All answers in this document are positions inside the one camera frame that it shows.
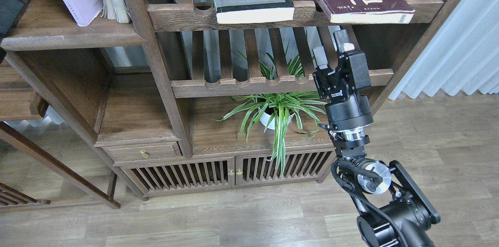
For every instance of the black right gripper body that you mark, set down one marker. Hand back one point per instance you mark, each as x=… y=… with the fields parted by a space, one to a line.
x=347 y=109

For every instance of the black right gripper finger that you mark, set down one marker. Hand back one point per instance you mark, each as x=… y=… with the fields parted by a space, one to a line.
x=342 y=41
x=320 y=60

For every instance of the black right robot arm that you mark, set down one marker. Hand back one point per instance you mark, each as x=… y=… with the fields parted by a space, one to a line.
x=393 y=211

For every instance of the white plant pot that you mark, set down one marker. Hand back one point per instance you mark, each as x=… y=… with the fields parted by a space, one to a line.
x=276 y=119

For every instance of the wooden side furniture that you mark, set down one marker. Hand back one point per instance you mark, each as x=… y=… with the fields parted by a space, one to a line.
x=19 y=101

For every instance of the white curtain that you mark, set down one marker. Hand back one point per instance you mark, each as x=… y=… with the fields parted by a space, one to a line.
x=463 y=55

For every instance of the dark wooden bookshelf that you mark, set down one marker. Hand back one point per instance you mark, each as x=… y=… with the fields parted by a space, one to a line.
x=159 y=82

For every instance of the brass drawer knob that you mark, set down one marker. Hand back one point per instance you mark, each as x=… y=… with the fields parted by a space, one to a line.
x=144 y=154

